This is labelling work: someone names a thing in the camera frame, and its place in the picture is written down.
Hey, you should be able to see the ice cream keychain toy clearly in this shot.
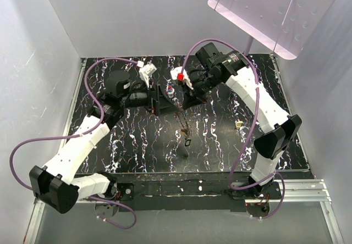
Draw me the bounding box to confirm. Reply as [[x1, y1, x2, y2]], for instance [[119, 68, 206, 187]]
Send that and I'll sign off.
[[166, 85, 175, 98]]

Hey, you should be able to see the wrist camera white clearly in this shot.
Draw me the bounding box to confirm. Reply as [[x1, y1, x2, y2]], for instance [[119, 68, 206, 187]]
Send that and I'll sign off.
[[139, 64, 157, 88], [170, 66, 194, 90]]

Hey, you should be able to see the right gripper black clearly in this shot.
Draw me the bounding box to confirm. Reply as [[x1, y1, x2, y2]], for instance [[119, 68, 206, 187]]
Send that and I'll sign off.
[[180, 71, 222, 110]]

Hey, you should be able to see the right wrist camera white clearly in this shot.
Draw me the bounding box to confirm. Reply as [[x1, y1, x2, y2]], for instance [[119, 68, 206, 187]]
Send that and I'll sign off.
[[170, 66, 194, 90]]

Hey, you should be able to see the metal key organizer disc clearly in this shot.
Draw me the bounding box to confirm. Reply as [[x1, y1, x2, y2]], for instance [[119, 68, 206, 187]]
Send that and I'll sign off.
[[175, 112, 192, 147]]

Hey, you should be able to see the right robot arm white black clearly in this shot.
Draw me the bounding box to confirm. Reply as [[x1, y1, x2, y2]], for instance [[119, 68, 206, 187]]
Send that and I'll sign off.
[[176, 38, 302, 199]]

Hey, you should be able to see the small beige cup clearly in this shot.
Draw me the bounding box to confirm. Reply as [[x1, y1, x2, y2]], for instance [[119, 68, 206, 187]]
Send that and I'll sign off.
[[235, 120, 243, 129]]

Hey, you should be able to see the purple music stand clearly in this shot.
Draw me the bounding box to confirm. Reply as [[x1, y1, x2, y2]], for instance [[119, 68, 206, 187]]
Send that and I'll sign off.
[[208, 0, 335, 60]]

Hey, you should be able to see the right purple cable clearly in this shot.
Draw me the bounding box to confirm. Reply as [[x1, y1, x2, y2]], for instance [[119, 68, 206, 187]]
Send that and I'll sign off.
[[180, 37, 284, 219]]

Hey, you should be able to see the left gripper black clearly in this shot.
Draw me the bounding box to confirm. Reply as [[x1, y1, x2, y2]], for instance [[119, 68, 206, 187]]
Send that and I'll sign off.
[[120, 80, 179, 116]]

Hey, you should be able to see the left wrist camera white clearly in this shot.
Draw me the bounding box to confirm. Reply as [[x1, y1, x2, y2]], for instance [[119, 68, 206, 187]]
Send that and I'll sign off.
[[139, 64, 157, 88]]

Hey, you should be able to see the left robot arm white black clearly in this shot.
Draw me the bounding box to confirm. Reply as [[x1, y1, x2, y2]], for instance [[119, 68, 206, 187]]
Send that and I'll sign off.
[[29, 64, 178, 214]]

